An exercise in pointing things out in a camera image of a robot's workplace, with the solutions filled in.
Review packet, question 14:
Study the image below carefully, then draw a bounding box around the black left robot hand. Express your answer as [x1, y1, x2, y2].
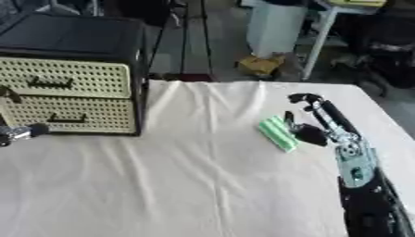
[0, 85, 52, 148]

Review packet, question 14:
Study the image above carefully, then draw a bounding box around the green and white pack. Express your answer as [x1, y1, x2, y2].
[256, 115, 302, 154]

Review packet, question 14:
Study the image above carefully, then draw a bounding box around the black cabinet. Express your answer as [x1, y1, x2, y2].
[0, 12, 151, 137]

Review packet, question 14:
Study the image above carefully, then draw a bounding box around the tan bag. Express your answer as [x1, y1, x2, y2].
[236, 54, 287, 79]

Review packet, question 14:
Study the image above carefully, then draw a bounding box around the white cabinet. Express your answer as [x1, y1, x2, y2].
[245, 0, 308, 59]

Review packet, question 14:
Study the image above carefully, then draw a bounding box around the pale pierced drawer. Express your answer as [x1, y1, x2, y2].
[0, 56, 133, 99]
[0, 94, 138, 134]

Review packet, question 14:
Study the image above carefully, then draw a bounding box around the black tripod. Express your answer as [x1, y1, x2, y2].
[147, 0, 216, 82]

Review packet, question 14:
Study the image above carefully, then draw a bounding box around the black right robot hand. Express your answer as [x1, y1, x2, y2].
[283, 93, 362, 147]

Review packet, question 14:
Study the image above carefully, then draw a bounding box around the black office chair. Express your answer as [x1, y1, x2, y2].
[329, 8, 415, 97]

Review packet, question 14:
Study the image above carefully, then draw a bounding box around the black drawer handle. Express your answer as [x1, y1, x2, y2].
[45, 112, 90, 124]
[26, 76, 75, 90]

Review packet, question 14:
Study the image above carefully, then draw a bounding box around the white table frame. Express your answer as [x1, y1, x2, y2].
[240, 0, 389, 81]

